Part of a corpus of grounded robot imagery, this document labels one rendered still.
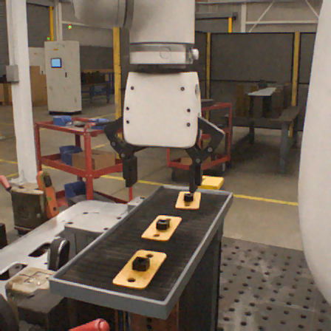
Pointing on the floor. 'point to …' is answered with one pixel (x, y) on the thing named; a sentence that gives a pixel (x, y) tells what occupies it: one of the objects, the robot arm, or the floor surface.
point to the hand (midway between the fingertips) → (162, 181)
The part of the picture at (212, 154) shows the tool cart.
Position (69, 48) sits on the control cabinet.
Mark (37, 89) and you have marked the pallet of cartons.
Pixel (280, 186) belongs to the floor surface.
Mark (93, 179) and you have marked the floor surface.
